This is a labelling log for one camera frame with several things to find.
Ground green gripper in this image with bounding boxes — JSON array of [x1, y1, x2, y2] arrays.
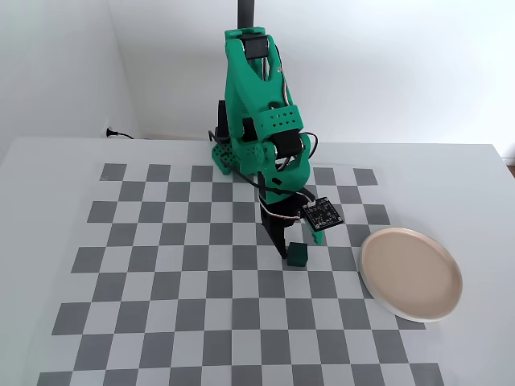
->
[[257, 154, 323, 260]]

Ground dark green dice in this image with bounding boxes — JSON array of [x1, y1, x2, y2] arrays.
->
[[286, 242, 309, 268]]

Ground beige round plate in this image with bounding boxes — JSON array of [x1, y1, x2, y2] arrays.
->
[[359, 227, 464, 322]]

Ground grey white checkerboard mat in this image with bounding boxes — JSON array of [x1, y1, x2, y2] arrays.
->
[[38, 162, 446, 386]]

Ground black camera circuit board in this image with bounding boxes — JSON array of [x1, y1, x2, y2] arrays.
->
[[301, 196, 344, 233]]

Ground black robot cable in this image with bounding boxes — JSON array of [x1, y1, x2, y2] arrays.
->
[[207, 130, 269, 194]]

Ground black wall plug with cable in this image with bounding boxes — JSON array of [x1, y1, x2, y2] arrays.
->
[[105, 126, 136, 141]]

